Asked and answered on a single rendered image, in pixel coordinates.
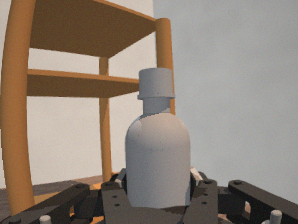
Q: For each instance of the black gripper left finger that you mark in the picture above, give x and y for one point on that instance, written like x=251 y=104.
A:
x=87 y=204

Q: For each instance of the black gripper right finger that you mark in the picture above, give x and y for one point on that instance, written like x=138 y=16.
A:
x=207 y=203

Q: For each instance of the grey bottle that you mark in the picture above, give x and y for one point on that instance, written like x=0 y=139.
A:
x=157 y=147

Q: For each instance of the brown wooden shelving unit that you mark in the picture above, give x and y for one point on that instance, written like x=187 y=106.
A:
x=88 y=27

